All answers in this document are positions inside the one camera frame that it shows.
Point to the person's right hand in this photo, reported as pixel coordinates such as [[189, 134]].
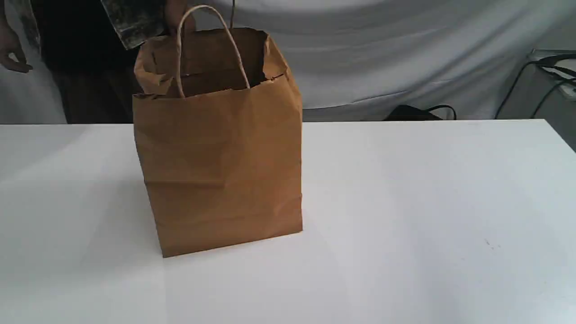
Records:
[[12, 56]]

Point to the person's left hand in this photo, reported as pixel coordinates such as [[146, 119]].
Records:
[[173, 13]]

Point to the brown paper bag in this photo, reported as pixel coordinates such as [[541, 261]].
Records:
[[218, 131]]

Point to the person in patterned jacket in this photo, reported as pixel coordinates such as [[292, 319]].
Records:
[[90, 48]]

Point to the white backdrop cloth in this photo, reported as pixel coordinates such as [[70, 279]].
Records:
[[357, 59]]

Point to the black object behind table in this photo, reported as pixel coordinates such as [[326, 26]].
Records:
[[404, 113]]

